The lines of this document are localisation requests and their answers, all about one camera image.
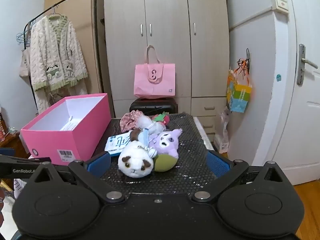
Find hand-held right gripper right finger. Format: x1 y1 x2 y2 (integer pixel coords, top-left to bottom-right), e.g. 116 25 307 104
190 151 287 203

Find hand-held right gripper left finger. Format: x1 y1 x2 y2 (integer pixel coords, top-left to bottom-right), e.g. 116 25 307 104
29 151 127 203

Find blue white tissue pack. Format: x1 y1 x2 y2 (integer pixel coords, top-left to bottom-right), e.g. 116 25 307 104
104 133 133 157

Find pink cardboard box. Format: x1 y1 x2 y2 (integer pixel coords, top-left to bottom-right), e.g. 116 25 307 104
20 93 112 166

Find white brown guinea pig plush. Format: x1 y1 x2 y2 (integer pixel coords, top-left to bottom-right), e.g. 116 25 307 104
118 129 154 178

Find pink floral cloth cap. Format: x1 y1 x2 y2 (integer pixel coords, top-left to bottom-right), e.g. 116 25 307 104
119 111 144 132

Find olive green plush ball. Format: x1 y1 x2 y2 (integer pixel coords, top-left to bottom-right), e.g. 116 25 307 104
153 154 177 172

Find purple plush doll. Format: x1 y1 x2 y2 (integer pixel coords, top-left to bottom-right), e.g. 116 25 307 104
149 128 183 159

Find white plush with blue ribbon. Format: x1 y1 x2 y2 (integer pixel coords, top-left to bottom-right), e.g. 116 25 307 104
136 116 164 135

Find pink strawberry plush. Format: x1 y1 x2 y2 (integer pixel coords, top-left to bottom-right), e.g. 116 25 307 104
152 112 170 130

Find wooden side table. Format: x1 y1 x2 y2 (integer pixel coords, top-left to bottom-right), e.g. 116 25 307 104
0 130 24 158

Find white printed cloth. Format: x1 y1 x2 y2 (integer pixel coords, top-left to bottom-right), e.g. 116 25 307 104
14 179 27 198

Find black bubble wrap mat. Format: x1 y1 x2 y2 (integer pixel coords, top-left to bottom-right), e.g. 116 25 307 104
100 112 218 194

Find white plastic bag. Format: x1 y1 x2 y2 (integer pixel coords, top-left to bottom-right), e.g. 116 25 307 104
214 106 232 153

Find white paper sheet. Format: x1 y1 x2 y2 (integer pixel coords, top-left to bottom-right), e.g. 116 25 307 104
60 116 80 132

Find colourful gift bag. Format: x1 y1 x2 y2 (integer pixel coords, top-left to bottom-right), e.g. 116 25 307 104
226 58 253 113

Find black suitcase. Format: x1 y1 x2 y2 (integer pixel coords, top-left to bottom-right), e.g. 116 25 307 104
129 97 178 115

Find beige canvas bag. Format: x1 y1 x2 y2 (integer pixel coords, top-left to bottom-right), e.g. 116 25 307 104
19 47 32 78

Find white door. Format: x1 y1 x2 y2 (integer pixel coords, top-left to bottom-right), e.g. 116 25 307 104
260 0 320 185

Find pink tote bag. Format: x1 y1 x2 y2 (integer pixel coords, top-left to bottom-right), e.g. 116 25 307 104
134 45 176 99

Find cream fleece robe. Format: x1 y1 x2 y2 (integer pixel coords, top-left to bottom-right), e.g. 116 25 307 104
29 15 88 114

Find black clothes rack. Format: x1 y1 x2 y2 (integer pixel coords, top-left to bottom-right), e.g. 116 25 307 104
24 0 104 94

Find tall beige cabinet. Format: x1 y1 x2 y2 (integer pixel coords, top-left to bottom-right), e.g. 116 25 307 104
44 0 105 95

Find beige wardrobe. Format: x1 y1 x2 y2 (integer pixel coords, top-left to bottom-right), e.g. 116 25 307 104
104 0 230 142

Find blue wire hangers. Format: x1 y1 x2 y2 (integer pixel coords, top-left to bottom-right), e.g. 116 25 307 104
16 21 32 45

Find black hanging cord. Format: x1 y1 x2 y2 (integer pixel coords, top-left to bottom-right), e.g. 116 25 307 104
245 48 251 74

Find metal door handle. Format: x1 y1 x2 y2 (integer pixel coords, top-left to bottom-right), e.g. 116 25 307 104
297 44 318 85

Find white wall switch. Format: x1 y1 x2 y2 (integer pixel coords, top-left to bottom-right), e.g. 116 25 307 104
271 0 289 13

